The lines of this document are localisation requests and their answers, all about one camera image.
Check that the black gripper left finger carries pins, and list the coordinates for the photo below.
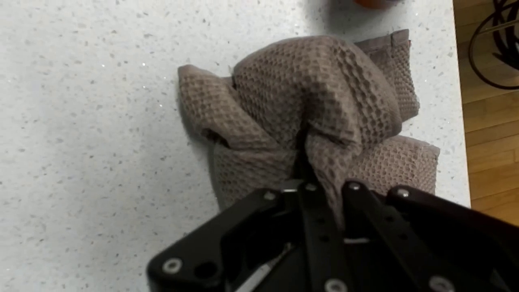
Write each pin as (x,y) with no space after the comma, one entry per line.
(253,248)

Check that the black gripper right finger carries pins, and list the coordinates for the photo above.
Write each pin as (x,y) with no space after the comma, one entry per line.
(432,248)

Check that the brown waffle towel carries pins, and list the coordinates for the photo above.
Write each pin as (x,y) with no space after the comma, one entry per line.
(302,107)

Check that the orange soda can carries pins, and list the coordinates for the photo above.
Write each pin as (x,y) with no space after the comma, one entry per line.
(378,3)

